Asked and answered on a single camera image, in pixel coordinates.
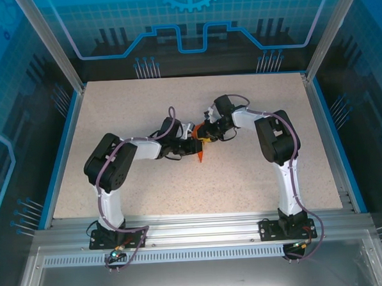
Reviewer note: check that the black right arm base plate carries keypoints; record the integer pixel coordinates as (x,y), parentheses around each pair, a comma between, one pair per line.
(266,230)

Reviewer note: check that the short aluminium side rail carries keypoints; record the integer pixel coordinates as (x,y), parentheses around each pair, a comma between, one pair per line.
(317,104)

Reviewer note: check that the long aluminium frame rail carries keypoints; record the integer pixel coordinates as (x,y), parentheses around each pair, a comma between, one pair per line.
(198,226)

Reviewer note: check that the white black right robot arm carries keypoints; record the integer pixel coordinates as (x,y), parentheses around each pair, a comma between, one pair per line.
(288,192)

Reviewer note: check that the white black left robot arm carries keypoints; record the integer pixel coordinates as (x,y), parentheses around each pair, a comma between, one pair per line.
(111,205)

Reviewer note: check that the blue table edge strip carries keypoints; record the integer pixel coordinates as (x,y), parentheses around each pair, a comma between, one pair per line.
(63,156)
(329,116)

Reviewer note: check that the aluminium frame post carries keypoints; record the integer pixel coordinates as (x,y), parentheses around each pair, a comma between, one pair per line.
(334,26)
(52,41)

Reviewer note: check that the grey metal tray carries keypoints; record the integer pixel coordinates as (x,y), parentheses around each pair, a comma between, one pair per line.
(198,277)

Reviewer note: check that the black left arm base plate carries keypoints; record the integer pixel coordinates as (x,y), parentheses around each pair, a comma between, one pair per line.
(138,237)

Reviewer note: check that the orange square paper sheet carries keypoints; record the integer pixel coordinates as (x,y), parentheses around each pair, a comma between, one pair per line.
(200,157)

